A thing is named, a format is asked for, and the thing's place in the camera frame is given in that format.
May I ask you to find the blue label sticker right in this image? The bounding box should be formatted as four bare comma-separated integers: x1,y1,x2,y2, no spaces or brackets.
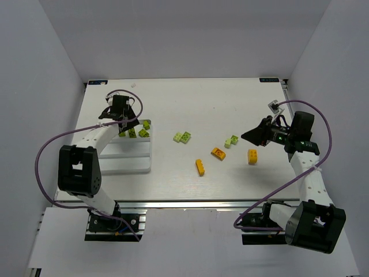
259,77,280,83

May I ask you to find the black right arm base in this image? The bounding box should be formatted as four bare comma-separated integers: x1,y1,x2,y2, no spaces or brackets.
238,213,287,245

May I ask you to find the pale green upside-down square lego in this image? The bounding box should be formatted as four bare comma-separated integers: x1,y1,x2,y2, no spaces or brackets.
231,135,238,145

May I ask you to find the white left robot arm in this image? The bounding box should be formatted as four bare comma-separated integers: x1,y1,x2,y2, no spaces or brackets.
58,93,139,217

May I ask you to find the pale green upside-down curved lego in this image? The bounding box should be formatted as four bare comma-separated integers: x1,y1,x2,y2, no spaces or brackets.
180,132,191,144

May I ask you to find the pale green small lego brick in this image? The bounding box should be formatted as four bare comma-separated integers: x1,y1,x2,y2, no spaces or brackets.
224,138,232,148

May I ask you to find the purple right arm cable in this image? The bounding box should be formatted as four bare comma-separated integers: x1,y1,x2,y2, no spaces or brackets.
233,99,333,232

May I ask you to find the lime green curved studded lego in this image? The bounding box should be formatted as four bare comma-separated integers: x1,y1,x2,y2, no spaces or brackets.
138,129,150,138

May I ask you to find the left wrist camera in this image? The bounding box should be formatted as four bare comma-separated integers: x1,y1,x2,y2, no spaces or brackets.
105,92,116,106

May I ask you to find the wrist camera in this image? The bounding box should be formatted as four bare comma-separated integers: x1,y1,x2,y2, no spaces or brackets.
268,100,284,116
105,92,116,106

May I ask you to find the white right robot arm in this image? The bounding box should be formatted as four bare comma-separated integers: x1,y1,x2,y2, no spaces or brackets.
240,111,346,254

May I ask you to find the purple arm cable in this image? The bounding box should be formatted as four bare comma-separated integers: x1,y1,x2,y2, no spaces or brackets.
34,89,145,242
233,99,333,232

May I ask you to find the lime green long lego brick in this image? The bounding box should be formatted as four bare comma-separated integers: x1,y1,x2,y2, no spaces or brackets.
127,128,137,139

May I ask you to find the pale green curved studded lego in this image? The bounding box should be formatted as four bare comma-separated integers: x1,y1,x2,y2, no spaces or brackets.
173,132,183,143

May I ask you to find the orange upside-down lego brick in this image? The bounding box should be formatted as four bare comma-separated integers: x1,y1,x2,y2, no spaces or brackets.
211,147,226,161

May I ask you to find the lime green small lego brick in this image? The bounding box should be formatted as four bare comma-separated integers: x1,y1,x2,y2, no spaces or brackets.
143,121,150,130

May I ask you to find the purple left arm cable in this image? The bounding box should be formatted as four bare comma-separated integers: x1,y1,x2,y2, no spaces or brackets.
34,89,145,242

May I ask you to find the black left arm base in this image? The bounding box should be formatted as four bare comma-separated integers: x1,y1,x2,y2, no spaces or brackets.
84,212,146,242

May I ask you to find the blue label sticker left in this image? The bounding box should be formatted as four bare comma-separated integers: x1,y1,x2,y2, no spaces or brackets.
88,80,108,85

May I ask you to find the blue label sticker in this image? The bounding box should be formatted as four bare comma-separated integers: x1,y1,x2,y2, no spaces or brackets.
259,77,280,83
88,80,108,85

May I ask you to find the yellow curved lego brick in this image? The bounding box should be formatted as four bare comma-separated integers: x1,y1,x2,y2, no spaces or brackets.
247,149,258,164

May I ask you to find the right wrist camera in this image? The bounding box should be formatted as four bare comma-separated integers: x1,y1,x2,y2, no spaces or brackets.
268,100,284,116

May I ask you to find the yellow long lego brick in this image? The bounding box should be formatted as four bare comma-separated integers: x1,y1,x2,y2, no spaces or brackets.
195,159,205,177

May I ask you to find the white sorting tray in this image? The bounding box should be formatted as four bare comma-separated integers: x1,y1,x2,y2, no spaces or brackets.
99,134,152,175

